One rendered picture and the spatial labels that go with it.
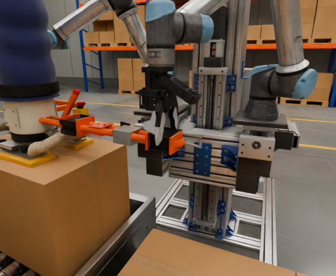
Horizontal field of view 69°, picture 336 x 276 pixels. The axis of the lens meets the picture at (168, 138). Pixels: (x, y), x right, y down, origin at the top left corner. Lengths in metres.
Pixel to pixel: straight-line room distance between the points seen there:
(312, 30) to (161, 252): 7.30
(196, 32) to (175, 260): 0.82
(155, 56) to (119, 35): 8.56
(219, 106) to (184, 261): 0.72
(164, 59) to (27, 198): 0.61
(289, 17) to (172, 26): 0.46
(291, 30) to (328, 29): 6.92
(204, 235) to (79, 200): 0.97
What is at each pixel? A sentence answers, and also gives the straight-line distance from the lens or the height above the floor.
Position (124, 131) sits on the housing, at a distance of 0.75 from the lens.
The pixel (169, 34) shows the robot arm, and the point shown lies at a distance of 0.66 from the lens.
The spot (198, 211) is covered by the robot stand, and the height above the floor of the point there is 0.42.
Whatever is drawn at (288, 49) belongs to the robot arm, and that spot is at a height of 1.33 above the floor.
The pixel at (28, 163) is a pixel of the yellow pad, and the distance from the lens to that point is 0.95.
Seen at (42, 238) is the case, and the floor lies 0.74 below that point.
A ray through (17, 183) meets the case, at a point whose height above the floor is 0.92.
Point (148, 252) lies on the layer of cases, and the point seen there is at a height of 0.54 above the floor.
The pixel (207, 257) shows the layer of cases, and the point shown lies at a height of 0.54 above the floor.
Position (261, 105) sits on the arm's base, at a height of 1.10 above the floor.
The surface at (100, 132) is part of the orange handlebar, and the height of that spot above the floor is 1.07.
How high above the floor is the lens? 1.31
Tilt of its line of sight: 18 degrees down
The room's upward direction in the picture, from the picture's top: straight up
